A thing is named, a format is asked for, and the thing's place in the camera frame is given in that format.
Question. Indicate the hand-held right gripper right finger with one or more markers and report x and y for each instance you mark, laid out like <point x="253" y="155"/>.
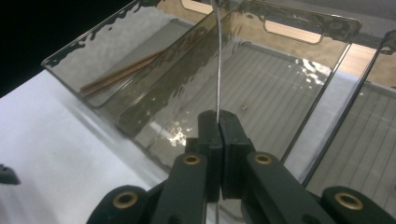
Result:
<point x="235" y="155"/>

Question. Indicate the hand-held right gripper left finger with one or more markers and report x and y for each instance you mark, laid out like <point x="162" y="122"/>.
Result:
<point x="211" y="155"/>

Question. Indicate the smoky clear plastic bin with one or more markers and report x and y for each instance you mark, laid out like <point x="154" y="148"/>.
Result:
<point x="367" y="140"/>
<point x="274" y="93"/>
<point x="102" y="53"/>

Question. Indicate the silver metal spoon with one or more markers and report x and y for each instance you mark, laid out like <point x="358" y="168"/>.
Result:
<point x="219" y="77"/>

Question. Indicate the brown wooden chopstick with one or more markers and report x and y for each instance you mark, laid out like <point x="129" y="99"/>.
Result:
<point x="118" y="78"/>
<point x="124" y="68"/>

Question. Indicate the white table cover sheet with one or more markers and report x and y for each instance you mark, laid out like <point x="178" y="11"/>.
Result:
<point x="62" y="140"/>

